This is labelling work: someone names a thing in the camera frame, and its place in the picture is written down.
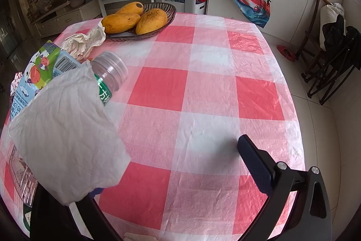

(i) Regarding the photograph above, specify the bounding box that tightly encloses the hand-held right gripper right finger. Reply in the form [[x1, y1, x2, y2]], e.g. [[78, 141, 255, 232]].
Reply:
[[237, 134, 333, 241]]

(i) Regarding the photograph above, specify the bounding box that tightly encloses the clear plastic bottle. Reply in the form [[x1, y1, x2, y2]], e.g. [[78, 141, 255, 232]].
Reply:
[[8, 51, 129, 208]]

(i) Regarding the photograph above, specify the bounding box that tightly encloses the red slipper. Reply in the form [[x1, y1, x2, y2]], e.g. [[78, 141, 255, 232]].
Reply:
[[276, 45, 297, 61]]

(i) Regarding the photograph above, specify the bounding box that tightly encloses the red checked tablecloth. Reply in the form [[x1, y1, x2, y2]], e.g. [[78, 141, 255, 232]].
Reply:
[[0, 13, 306, 241]]

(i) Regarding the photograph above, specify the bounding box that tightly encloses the white sack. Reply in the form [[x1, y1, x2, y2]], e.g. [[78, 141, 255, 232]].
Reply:
[[319, 2, 345, 51]]

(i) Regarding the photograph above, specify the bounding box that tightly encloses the dark woven fruit basket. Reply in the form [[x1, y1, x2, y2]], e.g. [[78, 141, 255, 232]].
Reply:
[[103, 2, 177, 42]]

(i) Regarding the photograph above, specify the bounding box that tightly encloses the clear plastic bag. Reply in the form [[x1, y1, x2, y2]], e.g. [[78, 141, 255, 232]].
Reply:
[[28, 0, 54, 18]]

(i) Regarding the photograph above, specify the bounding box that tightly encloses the white paper tissue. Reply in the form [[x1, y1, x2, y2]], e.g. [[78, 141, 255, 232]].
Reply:
[[8, 60, 132, 206]]

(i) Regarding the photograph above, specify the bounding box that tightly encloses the white tv stand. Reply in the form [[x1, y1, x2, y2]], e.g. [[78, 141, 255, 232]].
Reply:
[[30, 0, 102, 38]]

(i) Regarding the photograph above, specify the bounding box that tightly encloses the blue green milk carton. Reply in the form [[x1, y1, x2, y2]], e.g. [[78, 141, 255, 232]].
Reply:
[[10, 40, 85, 121]]

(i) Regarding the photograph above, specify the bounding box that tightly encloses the yellow mango with dark tip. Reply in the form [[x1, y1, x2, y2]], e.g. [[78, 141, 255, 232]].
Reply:
[[116, 2, 144, 16]]

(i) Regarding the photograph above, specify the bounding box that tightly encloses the black folding chair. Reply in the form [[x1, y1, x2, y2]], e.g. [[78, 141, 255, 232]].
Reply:
[[307, 15, 361, 105]]

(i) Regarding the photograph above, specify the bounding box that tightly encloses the crumpled white paper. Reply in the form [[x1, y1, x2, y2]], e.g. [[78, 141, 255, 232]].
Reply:
[[60, 33, 95, 61]]

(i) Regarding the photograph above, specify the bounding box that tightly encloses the speckled yellow mango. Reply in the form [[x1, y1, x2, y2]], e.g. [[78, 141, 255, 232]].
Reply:
[[136, 8, 168, 35]]

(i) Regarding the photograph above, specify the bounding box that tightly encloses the brown wooden chair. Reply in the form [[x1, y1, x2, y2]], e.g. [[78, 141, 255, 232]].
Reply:
[[295, 0, 339, 83]]

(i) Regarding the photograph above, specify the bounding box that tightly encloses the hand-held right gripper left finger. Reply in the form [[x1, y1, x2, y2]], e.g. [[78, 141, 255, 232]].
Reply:
[[30, 182, 123, 241]]

